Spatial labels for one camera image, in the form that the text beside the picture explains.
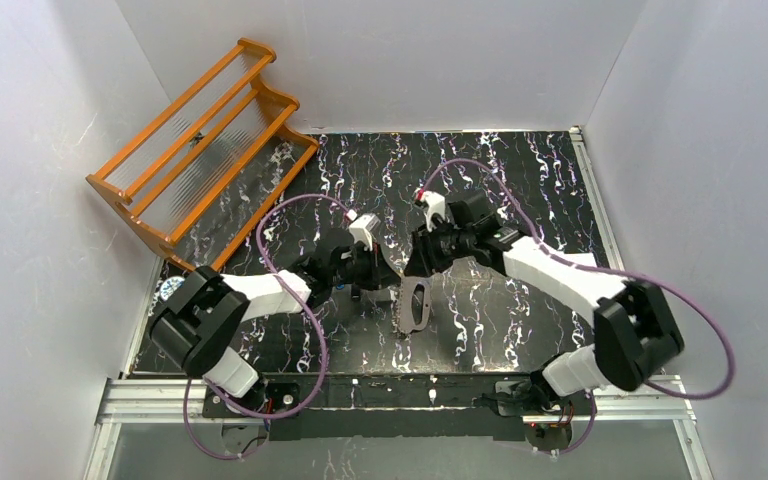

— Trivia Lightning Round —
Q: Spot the small patterned round jar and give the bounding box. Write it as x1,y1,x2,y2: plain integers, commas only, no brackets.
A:
158,276,185,302

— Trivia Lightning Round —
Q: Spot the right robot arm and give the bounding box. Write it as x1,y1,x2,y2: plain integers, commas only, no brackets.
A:
404,190,685,404

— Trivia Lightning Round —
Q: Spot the orange wooden rack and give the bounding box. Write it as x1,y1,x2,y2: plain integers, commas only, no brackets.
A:
86,38,318,270

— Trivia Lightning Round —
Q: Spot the aluminium frame rail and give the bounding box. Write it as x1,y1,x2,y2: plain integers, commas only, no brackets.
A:
83,378,713,479

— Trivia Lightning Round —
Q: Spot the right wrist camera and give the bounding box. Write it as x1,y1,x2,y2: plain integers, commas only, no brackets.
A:
415,189,447,232

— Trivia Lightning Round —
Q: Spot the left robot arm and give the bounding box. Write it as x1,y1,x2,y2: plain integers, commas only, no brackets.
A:
148,230,401,399

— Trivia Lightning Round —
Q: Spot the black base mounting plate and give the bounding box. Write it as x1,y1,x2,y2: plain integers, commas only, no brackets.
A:
240,373,589,450

